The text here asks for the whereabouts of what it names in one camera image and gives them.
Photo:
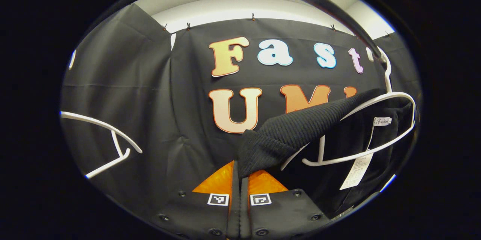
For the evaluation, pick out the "black jacket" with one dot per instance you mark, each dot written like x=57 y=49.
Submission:
x=293 y=127

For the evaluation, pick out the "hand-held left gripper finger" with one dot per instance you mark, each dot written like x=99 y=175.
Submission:
x=235 y=210
x=244 y=213

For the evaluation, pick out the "white paper garment tag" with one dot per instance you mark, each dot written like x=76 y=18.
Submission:
x=357 y=172

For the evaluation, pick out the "black metal clothes rack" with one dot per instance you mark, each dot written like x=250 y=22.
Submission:
x=334 y=11

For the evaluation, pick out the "black backdrop cloth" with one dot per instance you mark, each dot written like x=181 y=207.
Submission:
x=150 y=101

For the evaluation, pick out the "empty white hanger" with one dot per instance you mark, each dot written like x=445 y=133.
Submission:
x=109 y=163

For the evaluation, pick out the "white hanger with jacket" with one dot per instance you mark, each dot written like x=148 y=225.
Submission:
x=388 y=82

